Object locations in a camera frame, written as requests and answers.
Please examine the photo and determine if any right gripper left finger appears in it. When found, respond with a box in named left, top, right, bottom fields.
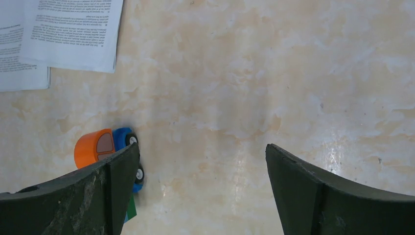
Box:
left=0, top=143, right=139, bottom=235

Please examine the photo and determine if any orange blue toy truck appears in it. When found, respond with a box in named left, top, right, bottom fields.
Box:
left=74, top=127, right=145, bottom=222

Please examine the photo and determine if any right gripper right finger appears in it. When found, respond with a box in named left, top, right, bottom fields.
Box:
left=266, top=144, right=415, bottom=235

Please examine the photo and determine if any printed paper sheet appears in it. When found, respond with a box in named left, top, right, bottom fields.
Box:
left=0, top=0, right=50, bottom=92
left=20, top=0, right=124, bottom=73

